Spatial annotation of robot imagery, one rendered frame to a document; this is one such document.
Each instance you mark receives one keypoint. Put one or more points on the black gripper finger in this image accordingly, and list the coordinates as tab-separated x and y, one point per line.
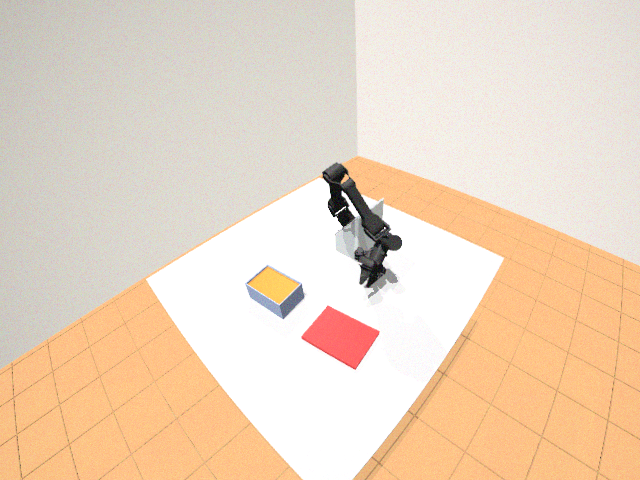
373	277
365	273

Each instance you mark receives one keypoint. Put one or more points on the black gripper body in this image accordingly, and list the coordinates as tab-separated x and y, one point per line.
376	259

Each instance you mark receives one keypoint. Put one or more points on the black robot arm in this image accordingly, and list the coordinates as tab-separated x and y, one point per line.
371	222

